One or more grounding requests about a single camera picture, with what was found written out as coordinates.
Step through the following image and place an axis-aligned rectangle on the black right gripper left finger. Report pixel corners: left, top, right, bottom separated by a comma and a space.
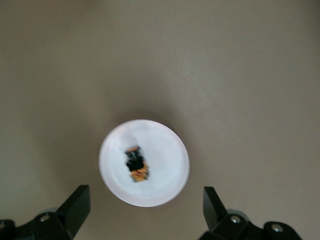
0, 184, 91, 240

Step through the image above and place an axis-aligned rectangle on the pale pink round plate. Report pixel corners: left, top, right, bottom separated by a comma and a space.
98, 119, 190, 208

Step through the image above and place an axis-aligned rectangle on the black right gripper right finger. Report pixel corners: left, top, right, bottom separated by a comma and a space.
199, 186, 303, 240

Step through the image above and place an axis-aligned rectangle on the orange and black push-button switch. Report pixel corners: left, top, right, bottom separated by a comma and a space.
122, 144, 151, 185

